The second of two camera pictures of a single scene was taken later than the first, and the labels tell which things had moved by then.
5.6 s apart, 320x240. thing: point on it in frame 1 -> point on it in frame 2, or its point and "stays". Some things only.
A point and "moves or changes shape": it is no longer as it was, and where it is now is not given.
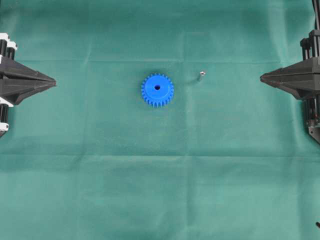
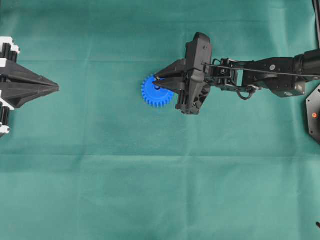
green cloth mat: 159,126 stays
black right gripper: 308,69 -> 197,83
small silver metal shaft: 201,74 moves or changes shape
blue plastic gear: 157,90 stays
